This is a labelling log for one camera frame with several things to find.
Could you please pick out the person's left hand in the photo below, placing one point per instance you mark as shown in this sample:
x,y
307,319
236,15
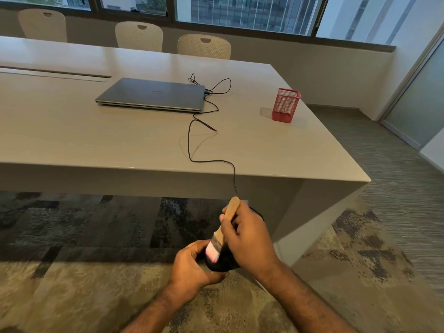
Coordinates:
x,y
185,270

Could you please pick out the person's right hand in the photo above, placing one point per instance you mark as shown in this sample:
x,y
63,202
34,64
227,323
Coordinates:
x,y
251,239

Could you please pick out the person's right fingers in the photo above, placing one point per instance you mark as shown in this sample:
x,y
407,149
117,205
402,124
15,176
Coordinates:
x,y
229,225

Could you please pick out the person's left thumb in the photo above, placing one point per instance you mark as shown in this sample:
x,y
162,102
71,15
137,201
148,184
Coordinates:
x,y
196,247

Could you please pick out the black computer mouse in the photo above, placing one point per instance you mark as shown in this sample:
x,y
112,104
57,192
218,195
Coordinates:
x,y
223,263

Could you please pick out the person's left forearm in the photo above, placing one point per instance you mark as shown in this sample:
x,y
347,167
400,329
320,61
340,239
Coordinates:
x,y
156,313

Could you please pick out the person's right forearm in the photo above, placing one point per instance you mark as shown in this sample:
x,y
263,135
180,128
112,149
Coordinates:
x,y
305,305

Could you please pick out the red mesh pen holder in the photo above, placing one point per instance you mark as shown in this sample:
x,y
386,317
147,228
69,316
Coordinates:
x,y
285,105

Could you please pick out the grey closed laptop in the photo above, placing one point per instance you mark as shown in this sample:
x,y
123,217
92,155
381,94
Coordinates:
x,y
152,94

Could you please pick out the beige perforated chair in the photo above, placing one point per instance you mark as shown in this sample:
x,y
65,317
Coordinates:
x,y
204,48
43,27
138,38

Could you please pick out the frosted glass door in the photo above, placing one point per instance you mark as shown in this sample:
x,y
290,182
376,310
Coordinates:
x,y
418,100

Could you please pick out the dark window frame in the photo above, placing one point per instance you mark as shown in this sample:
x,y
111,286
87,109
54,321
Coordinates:
x,y
171,10

